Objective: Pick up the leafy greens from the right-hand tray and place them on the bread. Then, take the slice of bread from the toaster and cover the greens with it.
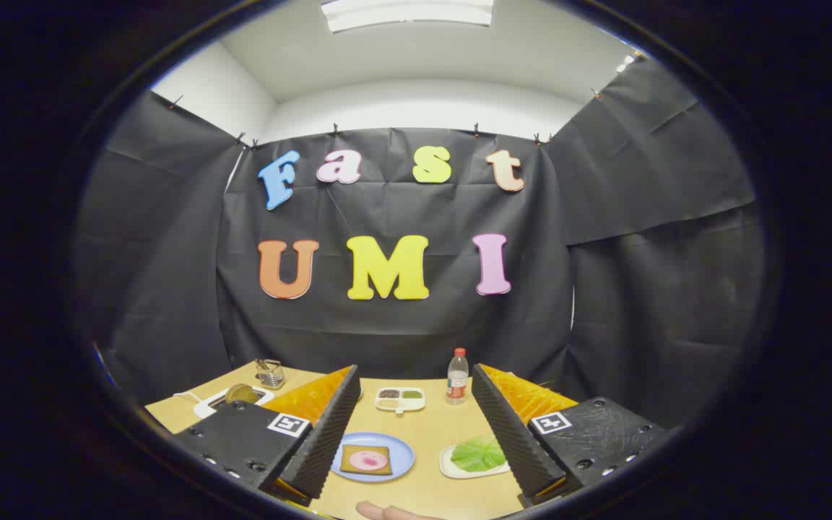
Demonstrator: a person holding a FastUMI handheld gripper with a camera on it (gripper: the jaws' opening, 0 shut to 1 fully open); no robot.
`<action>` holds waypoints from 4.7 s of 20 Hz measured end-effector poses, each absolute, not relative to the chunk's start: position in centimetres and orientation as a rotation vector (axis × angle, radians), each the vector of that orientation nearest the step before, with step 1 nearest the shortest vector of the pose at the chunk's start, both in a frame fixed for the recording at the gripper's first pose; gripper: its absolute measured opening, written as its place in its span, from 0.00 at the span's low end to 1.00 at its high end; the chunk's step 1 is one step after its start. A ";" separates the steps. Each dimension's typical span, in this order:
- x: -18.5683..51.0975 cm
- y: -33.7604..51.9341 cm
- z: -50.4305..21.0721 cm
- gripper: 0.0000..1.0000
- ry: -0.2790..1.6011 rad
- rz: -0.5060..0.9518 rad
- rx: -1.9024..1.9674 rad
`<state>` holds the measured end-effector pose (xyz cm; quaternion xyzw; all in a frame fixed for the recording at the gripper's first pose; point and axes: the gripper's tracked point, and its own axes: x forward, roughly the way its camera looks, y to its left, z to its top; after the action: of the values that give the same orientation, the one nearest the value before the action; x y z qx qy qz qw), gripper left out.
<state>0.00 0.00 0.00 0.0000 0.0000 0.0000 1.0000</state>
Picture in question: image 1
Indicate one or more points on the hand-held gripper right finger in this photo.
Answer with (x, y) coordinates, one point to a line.
(506, 433)

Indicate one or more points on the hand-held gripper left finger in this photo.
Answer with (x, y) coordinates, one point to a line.
(329, 433)

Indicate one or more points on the green lettuce leaf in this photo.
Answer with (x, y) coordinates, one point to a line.
(477, 455)

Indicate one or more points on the brown rounded bread slice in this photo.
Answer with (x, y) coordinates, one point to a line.
(239, 393)

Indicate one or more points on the square toast slice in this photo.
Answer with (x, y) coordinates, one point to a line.
(347, 468)

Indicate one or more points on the pink ham slice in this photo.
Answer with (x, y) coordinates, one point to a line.
(367, 460)

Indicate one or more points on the white square plate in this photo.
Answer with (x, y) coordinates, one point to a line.
(452, 468)

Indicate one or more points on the pale bean pile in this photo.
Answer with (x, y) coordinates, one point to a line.
(388, 404)

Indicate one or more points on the clear water bottle red cap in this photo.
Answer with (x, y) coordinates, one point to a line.
(457, 379)

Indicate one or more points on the blue round plate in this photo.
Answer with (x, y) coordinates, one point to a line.
(401, 451)

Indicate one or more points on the white divided tray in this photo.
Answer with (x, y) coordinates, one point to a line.
(400, 403)

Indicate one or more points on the glass holder with sticks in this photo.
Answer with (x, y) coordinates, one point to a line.
(271, 375)

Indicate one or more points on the black backdrop cloth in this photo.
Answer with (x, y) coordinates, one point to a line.
(387, 332)

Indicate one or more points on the white toaster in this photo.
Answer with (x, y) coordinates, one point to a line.
(208, 408)

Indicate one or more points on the ceiling light panel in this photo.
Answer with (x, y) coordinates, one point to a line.
(409, 13)

